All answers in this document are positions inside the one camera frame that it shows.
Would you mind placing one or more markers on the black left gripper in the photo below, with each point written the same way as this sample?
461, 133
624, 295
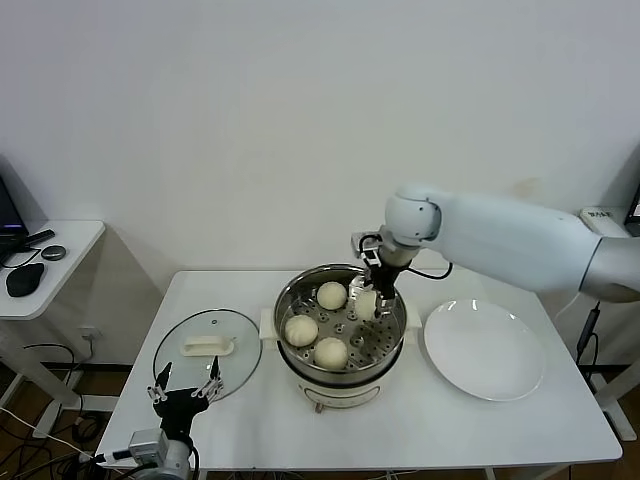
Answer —
179, 407

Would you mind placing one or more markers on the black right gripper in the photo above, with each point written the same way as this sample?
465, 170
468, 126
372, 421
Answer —
384, 280

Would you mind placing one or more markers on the white steamed baozi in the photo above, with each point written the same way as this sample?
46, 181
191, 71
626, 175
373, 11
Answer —
365, 306
301, 331
331, 296
330, 353

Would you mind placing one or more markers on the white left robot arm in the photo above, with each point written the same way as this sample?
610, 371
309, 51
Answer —
176, 456

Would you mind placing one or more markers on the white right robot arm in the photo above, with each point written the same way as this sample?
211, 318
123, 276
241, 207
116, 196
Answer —
500, 235

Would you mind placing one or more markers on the perforated steel steamer basket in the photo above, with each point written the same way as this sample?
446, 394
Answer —
380, 335

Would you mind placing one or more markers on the white electric cooker pot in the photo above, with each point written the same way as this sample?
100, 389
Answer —
340, 392

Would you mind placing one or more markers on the white round plate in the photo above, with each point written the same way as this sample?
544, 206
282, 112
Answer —
480, 350

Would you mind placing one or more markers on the white side table with mouse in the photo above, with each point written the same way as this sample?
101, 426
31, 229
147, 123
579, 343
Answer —
75, 270

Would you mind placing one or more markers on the round black puck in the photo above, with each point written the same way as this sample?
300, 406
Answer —
53, 252

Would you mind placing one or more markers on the black computer mouse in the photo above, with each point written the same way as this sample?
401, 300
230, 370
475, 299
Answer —
25, 280

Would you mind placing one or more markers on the black remote bar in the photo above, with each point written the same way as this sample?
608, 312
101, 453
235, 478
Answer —
39, 238

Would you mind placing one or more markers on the small printed label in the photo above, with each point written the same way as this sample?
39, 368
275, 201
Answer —
601, 215

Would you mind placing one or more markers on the white side table with label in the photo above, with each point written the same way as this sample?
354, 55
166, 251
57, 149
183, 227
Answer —
612, 227

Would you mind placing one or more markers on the black laptop computer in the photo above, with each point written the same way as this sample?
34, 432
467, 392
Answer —
10, 210

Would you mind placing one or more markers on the dark laptop with lit screen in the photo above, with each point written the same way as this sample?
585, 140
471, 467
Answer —
635, 207

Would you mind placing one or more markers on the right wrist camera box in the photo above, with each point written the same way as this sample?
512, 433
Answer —
365, 245

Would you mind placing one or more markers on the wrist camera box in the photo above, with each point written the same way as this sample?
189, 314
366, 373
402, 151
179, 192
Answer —
365, 245
149, 444

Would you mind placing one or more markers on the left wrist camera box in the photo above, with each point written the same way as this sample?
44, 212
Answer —
149, 444

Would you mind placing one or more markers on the white wall socket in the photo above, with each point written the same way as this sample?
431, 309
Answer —
91, 333

